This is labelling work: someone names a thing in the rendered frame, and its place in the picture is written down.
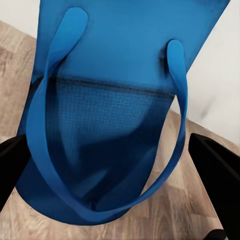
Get sandal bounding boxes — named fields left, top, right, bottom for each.
left=15, top=0, right=230, bottom=226

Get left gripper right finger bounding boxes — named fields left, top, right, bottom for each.
left=188, top=133, right=240, bottom=240

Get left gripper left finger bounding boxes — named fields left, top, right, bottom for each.
left=0, top=134, right=32, bottom=212

